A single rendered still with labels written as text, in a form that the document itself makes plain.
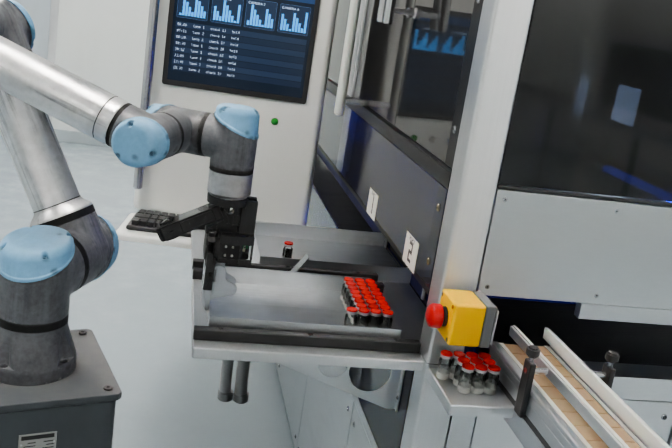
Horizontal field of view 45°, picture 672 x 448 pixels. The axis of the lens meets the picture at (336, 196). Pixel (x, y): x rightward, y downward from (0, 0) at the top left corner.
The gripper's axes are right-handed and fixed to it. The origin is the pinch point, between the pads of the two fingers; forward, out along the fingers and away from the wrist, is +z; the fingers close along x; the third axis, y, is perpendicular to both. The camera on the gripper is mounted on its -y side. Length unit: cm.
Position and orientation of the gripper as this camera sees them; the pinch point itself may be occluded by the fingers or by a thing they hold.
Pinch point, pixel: (203, 302)
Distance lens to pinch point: 145.6
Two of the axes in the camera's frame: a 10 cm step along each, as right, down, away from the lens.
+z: -1.5, 9.6, 2.4
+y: 9.7, 1.0, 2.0
